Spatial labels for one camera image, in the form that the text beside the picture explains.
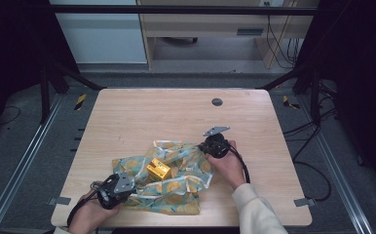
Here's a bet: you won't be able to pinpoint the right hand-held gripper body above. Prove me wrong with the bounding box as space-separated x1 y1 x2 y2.
203 126 231 159

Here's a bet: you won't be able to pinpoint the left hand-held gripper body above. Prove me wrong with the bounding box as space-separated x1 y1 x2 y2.
90 172 137 211

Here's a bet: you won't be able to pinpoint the teal bag with orange print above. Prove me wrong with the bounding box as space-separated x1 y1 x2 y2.
111 139 215 216

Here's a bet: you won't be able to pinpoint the small yellow box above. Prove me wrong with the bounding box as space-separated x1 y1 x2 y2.
146 157 172 182

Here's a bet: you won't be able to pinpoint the person's right hand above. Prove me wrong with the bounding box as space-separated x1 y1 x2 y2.
205 139 247 191

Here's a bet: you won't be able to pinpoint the person's left hand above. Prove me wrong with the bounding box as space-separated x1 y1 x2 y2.
68 190 124 234

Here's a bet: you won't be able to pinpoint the yellow black tape piece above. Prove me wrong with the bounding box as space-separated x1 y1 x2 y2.
74 94 88 111
282 95 301 110

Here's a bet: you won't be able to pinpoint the light wooden desk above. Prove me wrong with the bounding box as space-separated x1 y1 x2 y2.
136 0 320 70

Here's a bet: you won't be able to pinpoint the white cabinet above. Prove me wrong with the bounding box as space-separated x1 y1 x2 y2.
48 0 148 64

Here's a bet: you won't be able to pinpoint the black curtain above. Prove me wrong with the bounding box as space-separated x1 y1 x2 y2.
317 0 376 199
0 0 54 147

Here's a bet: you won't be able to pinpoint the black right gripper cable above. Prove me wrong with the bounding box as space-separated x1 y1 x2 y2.
229 145 251 185

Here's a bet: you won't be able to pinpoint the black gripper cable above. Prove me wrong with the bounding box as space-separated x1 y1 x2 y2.
229 145 251 185
66 190 96 227

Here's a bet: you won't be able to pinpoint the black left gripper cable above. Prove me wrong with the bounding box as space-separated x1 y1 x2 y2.
66 190 96 227

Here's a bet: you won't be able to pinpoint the grey metal bracket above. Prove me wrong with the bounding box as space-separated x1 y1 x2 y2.
47 196 72 207
293 197 317 208

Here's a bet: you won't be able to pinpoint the black floor cables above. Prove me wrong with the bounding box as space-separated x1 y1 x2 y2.
282 106 338 203

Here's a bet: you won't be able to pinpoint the aluminium floor rail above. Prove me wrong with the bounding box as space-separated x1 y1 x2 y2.
297 94 376 234
0 94 64 234

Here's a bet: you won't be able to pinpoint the black frame strut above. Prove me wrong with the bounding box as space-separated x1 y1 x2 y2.
39 60 106 125
259 63 322 127

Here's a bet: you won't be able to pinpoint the black hanging cables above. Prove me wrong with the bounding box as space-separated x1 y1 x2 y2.
264 1 300 69

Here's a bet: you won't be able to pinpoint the thin black floor cable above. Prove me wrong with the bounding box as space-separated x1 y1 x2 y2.
0 104 22 127

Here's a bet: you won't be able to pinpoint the black horizontal frame bar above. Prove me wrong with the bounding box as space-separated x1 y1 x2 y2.
46 4 320 17

